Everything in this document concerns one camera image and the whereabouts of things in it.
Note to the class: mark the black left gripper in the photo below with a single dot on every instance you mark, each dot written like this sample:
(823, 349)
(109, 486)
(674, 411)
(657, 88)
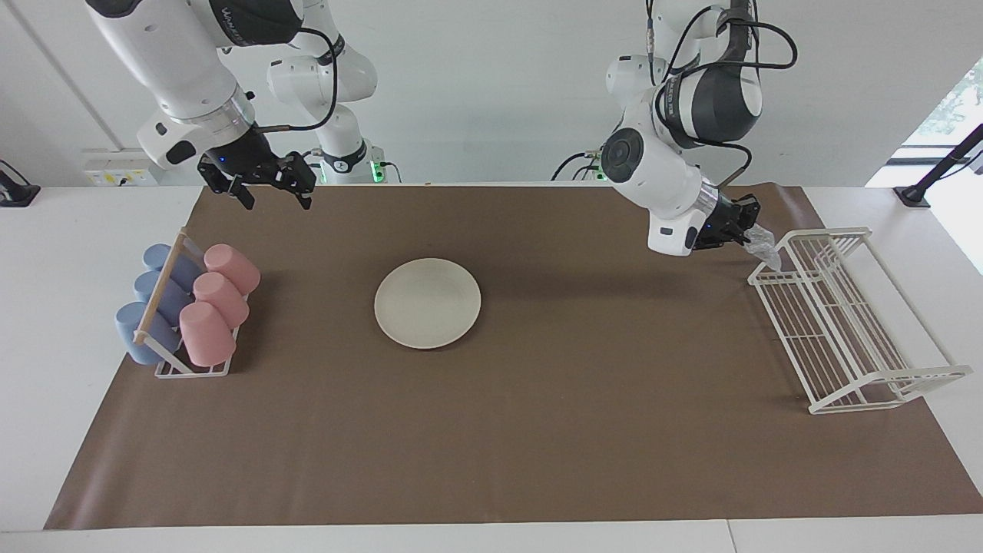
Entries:
(718, 223)

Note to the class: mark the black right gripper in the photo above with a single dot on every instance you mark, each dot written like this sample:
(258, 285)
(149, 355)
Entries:
(238, 161)

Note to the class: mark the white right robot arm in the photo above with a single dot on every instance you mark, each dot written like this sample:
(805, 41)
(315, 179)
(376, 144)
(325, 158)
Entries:
(177, 54)

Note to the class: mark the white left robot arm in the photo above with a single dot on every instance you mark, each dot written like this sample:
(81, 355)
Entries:
(660, 173)

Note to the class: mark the cream round plate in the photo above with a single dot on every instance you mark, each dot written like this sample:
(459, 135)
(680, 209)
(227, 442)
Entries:
(428, 303)

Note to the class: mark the pink plastic cup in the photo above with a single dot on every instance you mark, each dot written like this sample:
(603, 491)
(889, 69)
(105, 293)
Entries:
(234, 267)
(223, 299)
(206, 338)

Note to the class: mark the white power strip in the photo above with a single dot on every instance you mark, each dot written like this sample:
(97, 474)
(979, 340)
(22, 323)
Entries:
(123, 169)

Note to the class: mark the white cup rack wooden rod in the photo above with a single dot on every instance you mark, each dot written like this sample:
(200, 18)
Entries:
(161, 296)

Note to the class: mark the brown table mat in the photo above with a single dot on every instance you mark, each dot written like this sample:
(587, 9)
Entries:
(537, 430)

